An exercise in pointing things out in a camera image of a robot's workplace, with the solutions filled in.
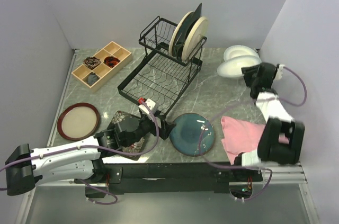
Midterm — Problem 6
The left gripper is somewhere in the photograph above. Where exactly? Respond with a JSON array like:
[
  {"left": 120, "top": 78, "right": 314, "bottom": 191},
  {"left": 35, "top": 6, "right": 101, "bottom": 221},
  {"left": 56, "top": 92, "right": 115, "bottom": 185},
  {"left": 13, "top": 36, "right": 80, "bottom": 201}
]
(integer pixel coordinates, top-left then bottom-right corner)
[{"left": 124, "top": 110, "right": 176, "bottom": 147}]

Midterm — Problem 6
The cream round plate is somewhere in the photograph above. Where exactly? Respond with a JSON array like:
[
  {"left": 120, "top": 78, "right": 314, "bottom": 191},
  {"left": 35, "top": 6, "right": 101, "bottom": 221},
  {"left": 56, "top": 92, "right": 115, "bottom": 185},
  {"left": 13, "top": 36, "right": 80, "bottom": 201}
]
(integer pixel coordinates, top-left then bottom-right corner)
[{"left": 217, "top": 55, "right": 262, "bottom": 78}]

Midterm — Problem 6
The white fluted plate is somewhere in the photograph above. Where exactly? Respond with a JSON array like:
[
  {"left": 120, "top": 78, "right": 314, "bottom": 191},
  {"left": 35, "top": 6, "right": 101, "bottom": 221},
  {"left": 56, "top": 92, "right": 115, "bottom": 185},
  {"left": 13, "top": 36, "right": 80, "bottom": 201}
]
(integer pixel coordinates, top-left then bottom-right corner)
[{"left": 223, "top": 45, "right": 259, "bottom": 61}]

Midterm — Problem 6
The teal brown rimmed plate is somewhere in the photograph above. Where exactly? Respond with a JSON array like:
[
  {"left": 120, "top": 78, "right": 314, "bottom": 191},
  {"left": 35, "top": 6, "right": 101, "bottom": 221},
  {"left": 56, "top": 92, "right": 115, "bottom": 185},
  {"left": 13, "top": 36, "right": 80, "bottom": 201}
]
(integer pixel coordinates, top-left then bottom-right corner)
[{"left": 169, "top": 113, "right": 216, "bottom": 157}]

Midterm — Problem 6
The black square floral plate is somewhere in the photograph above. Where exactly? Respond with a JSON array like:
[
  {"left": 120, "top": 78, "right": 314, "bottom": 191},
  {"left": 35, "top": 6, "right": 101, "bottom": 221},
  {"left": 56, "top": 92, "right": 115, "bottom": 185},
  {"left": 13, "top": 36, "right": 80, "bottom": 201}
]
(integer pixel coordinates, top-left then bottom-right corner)
[{"left": 107, "top": 111, "right": 146, "bottom": 160}]

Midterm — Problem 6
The round red rimmed plate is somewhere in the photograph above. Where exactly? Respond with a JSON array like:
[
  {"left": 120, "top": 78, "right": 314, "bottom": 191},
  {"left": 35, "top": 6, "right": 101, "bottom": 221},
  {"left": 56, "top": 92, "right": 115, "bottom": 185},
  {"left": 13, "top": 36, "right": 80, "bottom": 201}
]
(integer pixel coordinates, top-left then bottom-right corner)
[{"left": 57, "top": 102, "right": 101, "bottom": 141}]

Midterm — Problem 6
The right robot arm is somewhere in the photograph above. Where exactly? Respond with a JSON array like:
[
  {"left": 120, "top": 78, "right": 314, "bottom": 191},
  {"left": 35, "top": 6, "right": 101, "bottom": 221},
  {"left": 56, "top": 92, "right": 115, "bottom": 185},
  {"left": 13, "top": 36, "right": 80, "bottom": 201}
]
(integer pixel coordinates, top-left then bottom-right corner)
[{"left": 232, "top": 62, "right": 307, "bottom": 181}]

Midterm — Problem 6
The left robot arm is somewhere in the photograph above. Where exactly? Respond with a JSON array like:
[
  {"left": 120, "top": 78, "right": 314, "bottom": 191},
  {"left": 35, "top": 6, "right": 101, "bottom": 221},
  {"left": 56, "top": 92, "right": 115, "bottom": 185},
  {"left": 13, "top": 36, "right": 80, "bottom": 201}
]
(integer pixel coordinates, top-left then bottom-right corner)
[{"left": 3, "top": 111, "right": 175, "bottom": 196}]

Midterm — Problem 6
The black base bar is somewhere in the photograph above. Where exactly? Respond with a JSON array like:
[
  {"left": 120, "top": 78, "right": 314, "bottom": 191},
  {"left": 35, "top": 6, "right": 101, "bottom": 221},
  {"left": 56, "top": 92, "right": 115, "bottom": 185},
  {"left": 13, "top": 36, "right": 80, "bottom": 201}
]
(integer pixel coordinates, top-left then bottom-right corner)
[{"left": 86, "top": 162, "right": 263, "bottom": 195}]

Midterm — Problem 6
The pink cloth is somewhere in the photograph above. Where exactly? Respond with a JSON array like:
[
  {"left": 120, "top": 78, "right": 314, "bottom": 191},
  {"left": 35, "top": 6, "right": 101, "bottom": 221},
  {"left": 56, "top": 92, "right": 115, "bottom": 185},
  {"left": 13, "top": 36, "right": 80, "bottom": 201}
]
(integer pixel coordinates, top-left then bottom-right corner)
[{"left": 221, "top": 117, "right": 295, "bottom": 169}]

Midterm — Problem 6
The beige front plate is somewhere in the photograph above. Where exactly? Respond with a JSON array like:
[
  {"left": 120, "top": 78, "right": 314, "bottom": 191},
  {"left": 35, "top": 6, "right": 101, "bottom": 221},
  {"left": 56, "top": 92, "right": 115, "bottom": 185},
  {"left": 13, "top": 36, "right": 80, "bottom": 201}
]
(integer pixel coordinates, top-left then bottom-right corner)
[{"left": 181, "top": 16, "right": 209, "bottom": 62}]

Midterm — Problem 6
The grey cloth piece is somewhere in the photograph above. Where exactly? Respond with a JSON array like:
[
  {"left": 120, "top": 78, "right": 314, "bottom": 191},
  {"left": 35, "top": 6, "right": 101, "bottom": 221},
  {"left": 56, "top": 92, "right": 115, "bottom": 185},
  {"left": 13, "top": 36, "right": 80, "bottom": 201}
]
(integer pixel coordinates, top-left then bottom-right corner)
[{"left": 86, "top": 72, "right": 100, "bottom": 86}]

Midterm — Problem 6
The wooden compartment tray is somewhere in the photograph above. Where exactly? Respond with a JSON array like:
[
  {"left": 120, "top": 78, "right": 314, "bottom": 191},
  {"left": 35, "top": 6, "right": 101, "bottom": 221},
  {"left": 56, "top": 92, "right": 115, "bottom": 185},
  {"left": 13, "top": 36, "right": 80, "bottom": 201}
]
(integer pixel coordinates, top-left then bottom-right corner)
[{"left": 72, "top": 41, "right": 133, "bottom": 92}]

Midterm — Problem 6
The brown beaded bundle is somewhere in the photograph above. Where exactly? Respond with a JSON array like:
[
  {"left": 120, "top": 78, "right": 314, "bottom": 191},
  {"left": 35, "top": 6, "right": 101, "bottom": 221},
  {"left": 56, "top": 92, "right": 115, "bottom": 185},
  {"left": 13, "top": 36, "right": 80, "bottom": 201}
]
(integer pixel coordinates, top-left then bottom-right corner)
[{"left": 83, "top": 57, "right": 101, "bottom": 70}]

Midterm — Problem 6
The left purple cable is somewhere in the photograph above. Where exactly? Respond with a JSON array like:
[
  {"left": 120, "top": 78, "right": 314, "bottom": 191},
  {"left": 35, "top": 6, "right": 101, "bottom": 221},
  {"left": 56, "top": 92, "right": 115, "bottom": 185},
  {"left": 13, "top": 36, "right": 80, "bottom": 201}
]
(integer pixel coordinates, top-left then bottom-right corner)
[{"left": 0, "top": 106, "right": 160, "bottom": 205}]

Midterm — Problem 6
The purple cable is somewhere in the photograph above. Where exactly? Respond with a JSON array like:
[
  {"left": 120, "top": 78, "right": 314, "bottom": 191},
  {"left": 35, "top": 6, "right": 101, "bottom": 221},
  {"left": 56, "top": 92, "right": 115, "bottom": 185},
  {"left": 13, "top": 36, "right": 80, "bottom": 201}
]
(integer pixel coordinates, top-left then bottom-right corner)
[
  {"left": 198, "top": 66, "right": 308, "bottom": 201},
  {"left": 0, "top": 106, "right": 160, "bottom": 205}
]

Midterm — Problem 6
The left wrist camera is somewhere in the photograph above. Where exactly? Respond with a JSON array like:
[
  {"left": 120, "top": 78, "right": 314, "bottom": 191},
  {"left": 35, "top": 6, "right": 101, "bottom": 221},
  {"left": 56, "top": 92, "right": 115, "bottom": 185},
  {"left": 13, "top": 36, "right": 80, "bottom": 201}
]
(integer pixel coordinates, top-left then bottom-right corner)
[{"left": 138, "top": 98, "right": 158, "bottom": 115}]

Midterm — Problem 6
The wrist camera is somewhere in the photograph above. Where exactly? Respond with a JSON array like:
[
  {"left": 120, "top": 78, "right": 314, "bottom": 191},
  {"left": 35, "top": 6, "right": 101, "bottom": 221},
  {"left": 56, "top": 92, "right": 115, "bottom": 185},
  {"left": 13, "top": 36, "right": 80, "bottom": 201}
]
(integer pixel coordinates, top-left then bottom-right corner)
[
  {"left": 138, "top": 98, "right": 158, "bottom": 115},
  {"left": 274, "top": 64, "right": 285, "bottom": 80}
]

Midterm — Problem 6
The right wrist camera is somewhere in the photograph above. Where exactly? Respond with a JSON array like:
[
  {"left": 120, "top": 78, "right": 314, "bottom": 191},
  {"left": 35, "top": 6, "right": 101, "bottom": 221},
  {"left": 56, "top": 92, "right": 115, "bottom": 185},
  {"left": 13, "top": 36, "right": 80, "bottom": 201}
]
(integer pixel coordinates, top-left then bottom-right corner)
[{"left": 274, "top": 64, "right": 285, "bottom": 80}]

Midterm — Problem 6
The black wire dish rack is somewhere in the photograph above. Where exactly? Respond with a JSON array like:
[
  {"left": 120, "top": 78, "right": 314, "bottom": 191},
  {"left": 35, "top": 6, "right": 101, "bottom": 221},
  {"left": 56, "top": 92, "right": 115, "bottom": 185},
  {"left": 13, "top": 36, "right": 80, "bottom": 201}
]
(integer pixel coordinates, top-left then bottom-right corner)
[{"left": 118, "top": 16, "right": 207, "bottom": 117}]

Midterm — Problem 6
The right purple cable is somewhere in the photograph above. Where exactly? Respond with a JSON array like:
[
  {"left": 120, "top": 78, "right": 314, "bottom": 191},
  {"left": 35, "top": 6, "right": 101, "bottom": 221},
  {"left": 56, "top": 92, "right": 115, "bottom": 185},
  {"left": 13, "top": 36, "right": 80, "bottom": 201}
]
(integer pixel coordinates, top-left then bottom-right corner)
[{"left": 198, "top": 66, "right": 308, "bottom": 201}]

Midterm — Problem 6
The red black cable bundle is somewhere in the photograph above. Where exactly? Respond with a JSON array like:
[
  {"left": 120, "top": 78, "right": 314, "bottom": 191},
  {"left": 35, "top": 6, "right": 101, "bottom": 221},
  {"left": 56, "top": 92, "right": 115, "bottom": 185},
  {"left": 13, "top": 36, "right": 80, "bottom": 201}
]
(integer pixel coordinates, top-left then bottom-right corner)
[{"left": 103, "top": 56, "right": 120, "bottom": 67}]

